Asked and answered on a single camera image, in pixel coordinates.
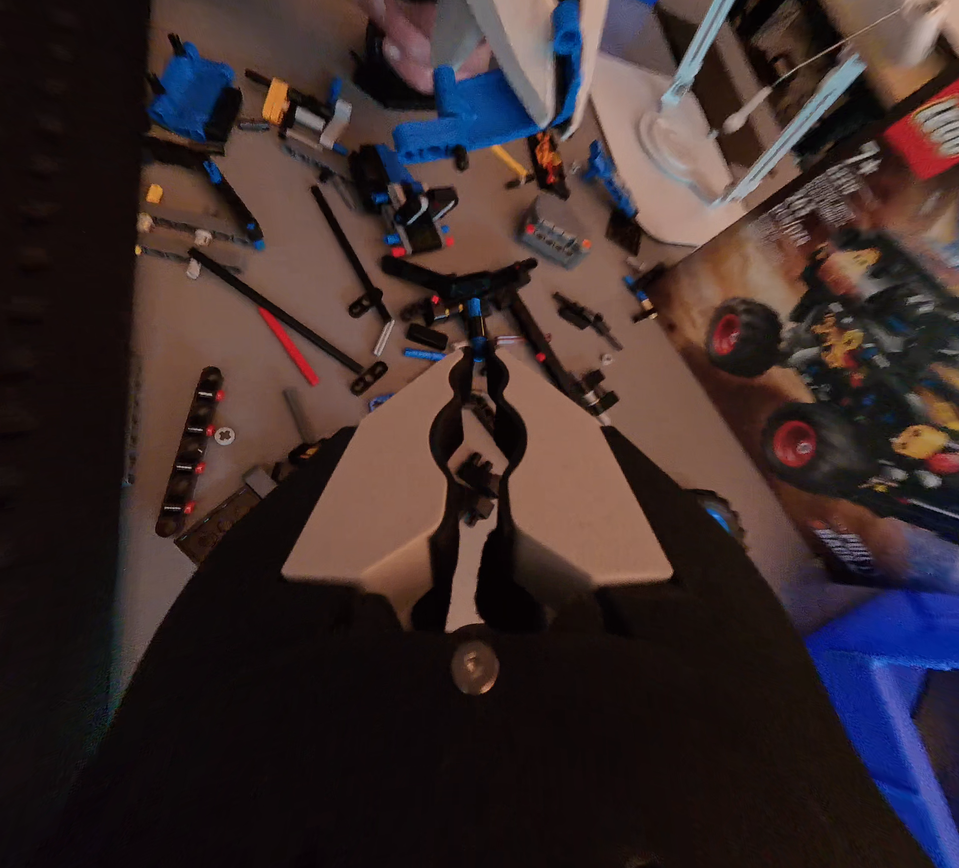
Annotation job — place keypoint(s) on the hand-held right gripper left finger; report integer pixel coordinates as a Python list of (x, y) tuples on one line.
[(375, 509)]

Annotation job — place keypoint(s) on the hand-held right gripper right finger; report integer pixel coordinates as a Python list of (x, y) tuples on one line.
[(592, 509)]

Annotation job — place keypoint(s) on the grey axle tan connectors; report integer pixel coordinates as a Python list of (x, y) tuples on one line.
[(188, 242)]

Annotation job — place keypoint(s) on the blue toy scoop piece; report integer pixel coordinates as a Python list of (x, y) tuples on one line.
[(192, 97)]

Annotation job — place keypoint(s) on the blue toy frame piece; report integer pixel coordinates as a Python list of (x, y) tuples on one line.
[(480, 104)]

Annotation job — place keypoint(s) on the red toy axle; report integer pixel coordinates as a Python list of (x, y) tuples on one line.
[(288, 347)]

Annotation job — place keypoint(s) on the yellow black toy assembly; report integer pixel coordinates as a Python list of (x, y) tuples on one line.
[(300, 112)]

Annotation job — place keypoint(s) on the black grille toy panel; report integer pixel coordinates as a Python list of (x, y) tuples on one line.
[(627, 233)]

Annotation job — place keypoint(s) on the small blue toy assembly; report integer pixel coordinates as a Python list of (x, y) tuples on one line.
[(607, 179)]

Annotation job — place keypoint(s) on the grey desk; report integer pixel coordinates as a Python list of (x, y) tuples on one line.
[(660, 389)]

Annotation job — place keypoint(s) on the black panel flame sticker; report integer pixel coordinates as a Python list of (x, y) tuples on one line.
[(549, 164)]

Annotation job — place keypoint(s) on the black blue toy assembly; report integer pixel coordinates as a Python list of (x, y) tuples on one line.
[(405, 202)]

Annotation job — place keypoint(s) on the black perforated board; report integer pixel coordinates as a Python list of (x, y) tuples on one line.
[(68, 284)]

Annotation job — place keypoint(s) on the yellow toy axle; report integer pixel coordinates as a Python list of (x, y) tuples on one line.
[(510, 164)]

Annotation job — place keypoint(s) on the long black toy axle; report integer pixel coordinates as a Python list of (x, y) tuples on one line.
[(277, 314)]

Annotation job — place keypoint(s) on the short black toy axle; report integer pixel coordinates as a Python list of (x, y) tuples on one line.
[(345, 251)]

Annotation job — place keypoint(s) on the black beam blue pins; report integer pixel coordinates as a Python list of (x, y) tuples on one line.
[(225, 194)]

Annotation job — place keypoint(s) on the black toy chassis assembly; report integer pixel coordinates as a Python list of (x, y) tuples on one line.
[(480, 284)]

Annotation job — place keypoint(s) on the grey toy pull-back motor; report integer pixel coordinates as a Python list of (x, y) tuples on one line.
[(558, 236)]

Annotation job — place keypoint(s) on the black toy rod piece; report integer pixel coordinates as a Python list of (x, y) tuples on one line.
[(588, 321)]

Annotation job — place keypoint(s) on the dark grey toy beam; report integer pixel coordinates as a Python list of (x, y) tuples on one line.
[(225, 516)]

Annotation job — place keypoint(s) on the white desk stand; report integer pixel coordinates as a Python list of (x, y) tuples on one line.
[(630, 89)]

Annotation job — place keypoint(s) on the monster truck toy set box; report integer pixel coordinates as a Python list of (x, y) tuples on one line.
[(839, 359)]

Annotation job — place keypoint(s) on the black blue toy pin piece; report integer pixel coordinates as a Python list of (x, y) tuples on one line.
[(645, 291)]

